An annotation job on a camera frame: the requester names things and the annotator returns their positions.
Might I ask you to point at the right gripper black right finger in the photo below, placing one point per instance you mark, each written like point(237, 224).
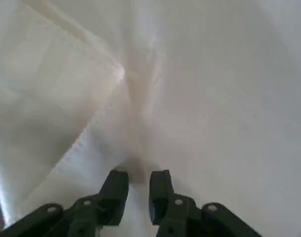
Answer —
point(162, 195)

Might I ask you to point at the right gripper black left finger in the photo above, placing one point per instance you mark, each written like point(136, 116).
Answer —
point(111, 202)

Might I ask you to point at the cream white tablecloth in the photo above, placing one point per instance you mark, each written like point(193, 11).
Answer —
point(214, 98)

